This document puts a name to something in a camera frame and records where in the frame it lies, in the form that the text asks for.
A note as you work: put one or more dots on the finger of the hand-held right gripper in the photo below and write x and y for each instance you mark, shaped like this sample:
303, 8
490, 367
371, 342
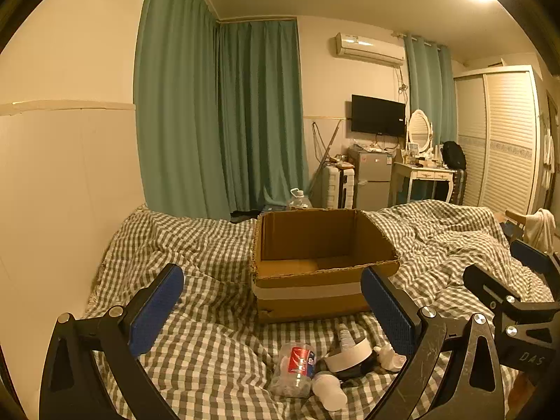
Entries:
485, 280
531, 256

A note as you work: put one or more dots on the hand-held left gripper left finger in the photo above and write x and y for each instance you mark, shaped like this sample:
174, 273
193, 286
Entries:
157, 310

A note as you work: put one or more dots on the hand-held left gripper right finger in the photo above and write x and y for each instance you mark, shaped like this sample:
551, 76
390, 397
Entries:
389, 310

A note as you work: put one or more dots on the white tissue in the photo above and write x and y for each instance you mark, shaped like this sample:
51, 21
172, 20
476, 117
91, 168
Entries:
387, 356

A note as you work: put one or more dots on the small white cap bottle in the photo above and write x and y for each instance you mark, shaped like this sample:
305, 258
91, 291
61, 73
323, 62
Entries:
345, 339

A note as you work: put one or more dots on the white tape roll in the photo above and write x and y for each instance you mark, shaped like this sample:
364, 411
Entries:
345, 356

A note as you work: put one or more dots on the brown cardboard box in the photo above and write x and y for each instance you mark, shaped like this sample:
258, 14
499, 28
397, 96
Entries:
306, 302

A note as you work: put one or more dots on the white plastic bottle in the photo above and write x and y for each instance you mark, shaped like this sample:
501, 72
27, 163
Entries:
330, 391

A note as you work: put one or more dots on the crushed red label plastic bottle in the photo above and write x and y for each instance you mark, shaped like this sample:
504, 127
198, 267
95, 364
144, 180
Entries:
293, 367

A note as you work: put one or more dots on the white towel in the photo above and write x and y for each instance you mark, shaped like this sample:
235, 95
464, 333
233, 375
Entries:
540, 227

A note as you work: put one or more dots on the wooden chair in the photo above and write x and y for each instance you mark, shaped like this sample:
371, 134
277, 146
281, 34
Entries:
514, 218

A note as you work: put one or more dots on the green checkered blanket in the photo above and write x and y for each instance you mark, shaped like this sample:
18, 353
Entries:
210, 341

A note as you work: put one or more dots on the dark suitcase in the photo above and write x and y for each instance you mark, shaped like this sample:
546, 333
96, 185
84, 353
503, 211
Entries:
459, 186

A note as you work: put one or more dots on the white hanging garment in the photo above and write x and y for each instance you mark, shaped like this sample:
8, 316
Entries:
547, 157

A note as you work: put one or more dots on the white louvered wardrobe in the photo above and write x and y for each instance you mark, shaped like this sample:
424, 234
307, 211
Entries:
507, 140

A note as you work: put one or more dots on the white dressing table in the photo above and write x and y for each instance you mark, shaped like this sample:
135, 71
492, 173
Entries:
422, 173

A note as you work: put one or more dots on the black backpack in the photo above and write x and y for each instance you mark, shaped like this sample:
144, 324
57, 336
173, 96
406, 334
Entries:
454, 155

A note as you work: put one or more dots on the small silver fridge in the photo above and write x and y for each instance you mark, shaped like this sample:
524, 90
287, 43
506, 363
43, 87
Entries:
372, 179

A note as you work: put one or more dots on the white ribbed suitcase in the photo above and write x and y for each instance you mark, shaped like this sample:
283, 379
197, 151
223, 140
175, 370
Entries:
334, 188

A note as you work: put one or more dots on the large clear water jug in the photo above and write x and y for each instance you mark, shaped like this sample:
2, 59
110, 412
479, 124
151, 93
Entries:
299, 201

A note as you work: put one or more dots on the oval white vanity mirror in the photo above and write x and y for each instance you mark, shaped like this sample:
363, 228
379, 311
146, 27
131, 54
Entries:
420, 131

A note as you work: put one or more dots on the leaning mop sticks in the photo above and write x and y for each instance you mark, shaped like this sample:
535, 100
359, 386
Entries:
326, 153

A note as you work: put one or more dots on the narrow green curtain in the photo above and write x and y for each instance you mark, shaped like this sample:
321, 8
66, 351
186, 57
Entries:
431, 87

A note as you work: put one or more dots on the wide green curtain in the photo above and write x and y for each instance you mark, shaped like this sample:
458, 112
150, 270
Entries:
197, 118

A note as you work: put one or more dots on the white air conditioner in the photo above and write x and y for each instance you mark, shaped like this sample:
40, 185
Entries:
369, 48

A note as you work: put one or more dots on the black wall television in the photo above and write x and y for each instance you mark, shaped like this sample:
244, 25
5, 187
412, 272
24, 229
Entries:
378, 116

